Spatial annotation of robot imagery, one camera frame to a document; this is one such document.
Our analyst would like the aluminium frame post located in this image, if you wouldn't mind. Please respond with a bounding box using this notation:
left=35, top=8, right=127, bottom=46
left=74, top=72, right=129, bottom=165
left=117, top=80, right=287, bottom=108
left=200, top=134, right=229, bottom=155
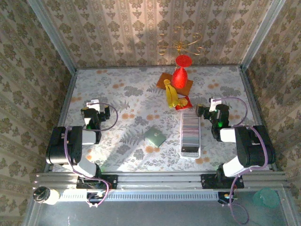
left=239, top=0, right=287, bottom=72
left=26, top=0, right=79, bottom=73

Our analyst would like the white bottle black cap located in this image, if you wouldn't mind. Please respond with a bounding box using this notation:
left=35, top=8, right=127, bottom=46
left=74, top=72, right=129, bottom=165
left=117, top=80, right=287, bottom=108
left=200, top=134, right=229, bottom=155
left=32, top=186, right=60, bottom=205

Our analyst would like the red snack packet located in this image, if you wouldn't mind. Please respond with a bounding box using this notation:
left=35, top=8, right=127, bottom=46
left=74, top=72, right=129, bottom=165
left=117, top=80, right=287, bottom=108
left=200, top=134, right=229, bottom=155
left=174, top=96, right=192, bottom=111

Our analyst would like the small black electronics board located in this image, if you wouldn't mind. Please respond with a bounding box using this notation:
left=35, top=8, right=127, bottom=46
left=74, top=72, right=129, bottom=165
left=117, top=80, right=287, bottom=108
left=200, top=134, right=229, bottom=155
left=86, top=191, right=107, bottom=204
left=218, top=191, right=239, bottom=204

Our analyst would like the clear plastic card tray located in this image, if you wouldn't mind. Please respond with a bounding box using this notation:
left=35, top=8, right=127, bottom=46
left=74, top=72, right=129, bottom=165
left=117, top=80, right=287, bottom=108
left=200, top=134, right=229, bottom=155
left=179, top=111, right=202, bottom=159

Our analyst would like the orange wooden board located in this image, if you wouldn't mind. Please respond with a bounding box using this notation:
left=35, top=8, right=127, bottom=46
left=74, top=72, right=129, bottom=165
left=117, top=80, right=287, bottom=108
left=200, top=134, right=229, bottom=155
left=156, top=72, right=194, bottom=96

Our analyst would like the green plastic cup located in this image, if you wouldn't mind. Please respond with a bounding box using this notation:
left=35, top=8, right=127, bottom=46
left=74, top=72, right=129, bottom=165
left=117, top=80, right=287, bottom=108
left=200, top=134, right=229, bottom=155
left=252, top=187, right=281, bottom=209

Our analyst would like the gold wire stand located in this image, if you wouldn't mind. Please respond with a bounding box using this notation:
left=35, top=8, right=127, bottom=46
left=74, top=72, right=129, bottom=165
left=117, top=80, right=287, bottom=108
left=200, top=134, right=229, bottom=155
left=157, top=25, right=205, bottom=56

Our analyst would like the aluminium extrusion beam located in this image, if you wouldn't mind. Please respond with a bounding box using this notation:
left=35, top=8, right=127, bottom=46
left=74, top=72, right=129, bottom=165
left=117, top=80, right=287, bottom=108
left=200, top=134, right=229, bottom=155
left=34, top=171, right=288, bottom=189

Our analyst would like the white slotted cable duct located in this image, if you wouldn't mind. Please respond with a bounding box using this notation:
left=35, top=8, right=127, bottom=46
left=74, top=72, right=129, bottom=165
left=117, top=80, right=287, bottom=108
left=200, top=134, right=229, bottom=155
left=57, top=190, right=218, bottom=202

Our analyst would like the yellow banana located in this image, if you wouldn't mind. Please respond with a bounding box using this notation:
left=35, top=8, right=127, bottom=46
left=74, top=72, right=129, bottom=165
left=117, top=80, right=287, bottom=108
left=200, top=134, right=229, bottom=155
left=163, top=79, right=179, bottom=110

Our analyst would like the red plastic goblet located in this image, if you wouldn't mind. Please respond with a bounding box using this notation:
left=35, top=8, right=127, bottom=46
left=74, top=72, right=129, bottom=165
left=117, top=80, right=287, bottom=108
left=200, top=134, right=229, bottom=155
left=171, top=54, right=193, bottom=89

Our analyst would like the green card holder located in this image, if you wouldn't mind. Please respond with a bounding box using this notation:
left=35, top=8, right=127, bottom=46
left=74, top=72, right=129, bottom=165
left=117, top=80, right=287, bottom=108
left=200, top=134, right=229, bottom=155
left=143, top=127, right=166, bottom=148

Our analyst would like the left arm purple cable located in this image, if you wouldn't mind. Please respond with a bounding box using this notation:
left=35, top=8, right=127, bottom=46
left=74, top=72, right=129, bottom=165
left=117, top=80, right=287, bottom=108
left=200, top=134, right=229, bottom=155
left=63, top=102, right=119, bottom=209

